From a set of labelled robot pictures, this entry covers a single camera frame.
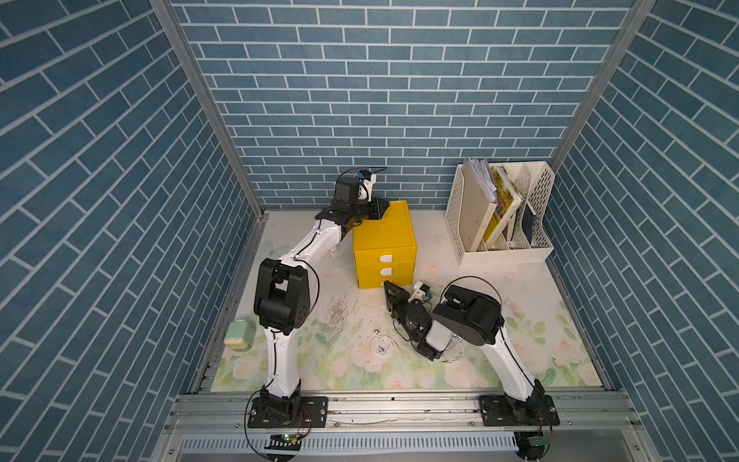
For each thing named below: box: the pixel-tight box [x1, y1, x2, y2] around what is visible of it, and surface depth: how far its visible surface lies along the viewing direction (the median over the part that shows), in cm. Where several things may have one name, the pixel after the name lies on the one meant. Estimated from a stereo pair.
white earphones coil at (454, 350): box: [440, 333, 466, 363], surface depth 85 cm
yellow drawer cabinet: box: [352, 200, 418, 290], surface depth 86 cm
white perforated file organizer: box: [444, 160, 556, 267], surface depth 101 cm
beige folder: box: [458, 158, 498, 253], surface depth 91 cm
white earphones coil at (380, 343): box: [369, 329, 402, 356], surface depth 87 cm
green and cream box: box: [223, 318, 255, 352], surface depth 81 cm
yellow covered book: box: [483, 165, 523, 250], surface depth 96 cm
